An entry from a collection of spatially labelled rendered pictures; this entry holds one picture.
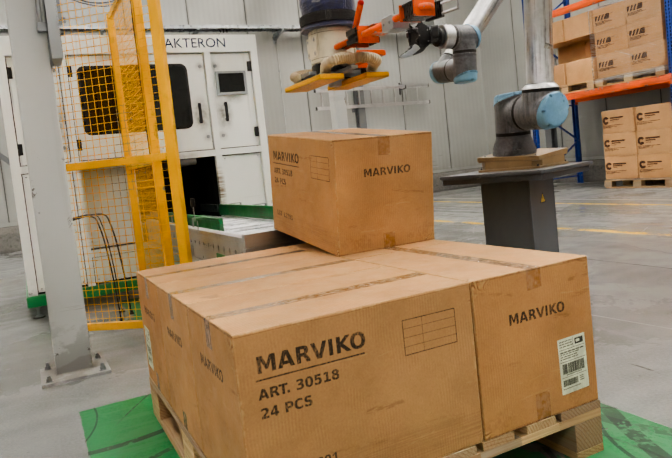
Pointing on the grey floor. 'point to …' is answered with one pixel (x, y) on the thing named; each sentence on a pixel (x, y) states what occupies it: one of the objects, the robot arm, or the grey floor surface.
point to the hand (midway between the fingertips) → (397, 36)
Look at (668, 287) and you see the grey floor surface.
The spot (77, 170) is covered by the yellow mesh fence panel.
